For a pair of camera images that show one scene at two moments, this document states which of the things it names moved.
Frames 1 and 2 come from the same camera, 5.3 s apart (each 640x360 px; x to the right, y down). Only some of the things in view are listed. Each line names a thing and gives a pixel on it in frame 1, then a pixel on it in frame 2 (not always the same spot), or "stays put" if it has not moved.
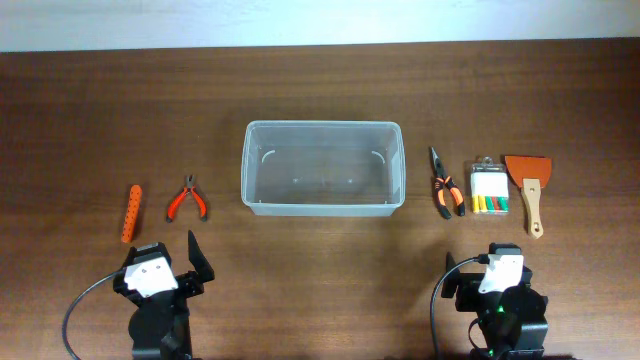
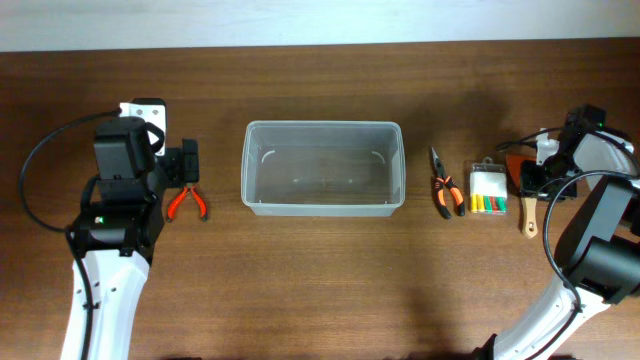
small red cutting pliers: [189, 189] stays put
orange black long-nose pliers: [444, 183] stays put
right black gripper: [468, 286] -> [567, 191]
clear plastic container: [323, 168] stays put
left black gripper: [192, 282] -> [185, 162]
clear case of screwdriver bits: [489, 187] stays put
